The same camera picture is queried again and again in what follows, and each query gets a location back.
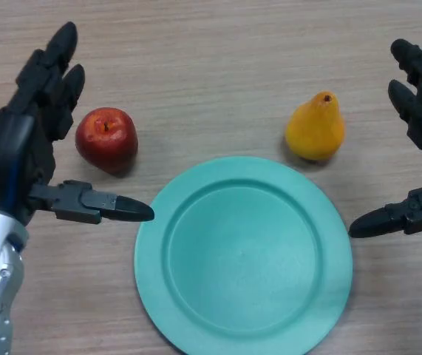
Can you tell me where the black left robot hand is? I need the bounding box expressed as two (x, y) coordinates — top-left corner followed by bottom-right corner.
(0, 21), (155, 227)

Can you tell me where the red apple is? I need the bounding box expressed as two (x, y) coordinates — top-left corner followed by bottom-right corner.
(75, 106), (139, 175)

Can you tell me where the green round plate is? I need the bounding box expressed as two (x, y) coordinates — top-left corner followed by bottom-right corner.
(134, 155), (354, 355)

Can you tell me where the yellow pear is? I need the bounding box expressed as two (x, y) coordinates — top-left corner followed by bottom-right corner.
(284, 90), (346, 161)

